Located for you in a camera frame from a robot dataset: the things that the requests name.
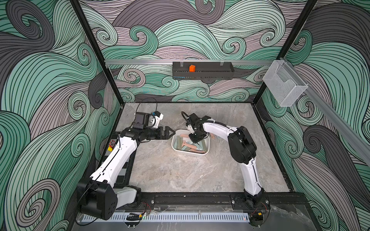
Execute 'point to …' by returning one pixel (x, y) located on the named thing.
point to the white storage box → (181, 142)
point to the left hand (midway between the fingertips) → (168, 131)
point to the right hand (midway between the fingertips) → (197, 139)
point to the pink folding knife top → (193, 147)
